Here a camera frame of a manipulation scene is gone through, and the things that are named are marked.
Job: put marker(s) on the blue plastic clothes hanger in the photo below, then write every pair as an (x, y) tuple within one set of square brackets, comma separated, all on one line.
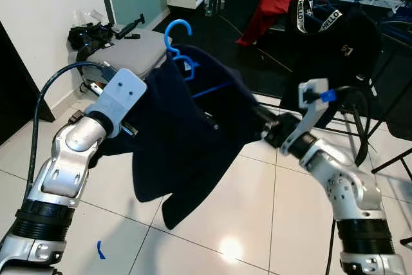
[(177, 22)]

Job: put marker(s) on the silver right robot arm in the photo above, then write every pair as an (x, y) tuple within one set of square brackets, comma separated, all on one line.
[(347, 191)]

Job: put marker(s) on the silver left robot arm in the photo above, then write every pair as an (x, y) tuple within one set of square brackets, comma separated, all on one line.
[(64, 159)]

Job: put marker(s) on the grey cushioned stool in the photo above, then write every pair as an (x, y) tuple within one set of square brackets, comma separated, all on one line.
[(135, 53)]

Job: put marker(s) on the black HELLO collar jersey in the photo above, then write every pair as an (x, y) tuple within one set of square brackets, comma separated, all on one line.
[(347, 49)]

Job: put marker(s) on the red shirt yellow print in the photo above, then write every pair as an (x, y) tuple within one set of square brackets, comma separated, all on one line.
[(270, 11)]

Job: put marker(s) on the black furniture panel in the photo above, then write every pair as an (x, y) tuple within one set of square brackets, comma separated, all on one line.
[(13, 94)]

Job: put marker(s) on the blue floor tape strip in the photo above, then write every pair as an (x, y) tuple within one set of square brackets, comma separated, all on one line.
[(101, 250)]

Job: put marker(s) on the dark hanging garment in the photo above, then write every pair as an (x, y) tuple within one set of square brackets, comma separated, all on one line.
[(399, 82)]

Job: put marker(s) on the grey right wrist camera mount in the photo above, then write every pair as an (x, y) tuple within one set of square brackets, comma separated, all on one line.
[(313, 111)]

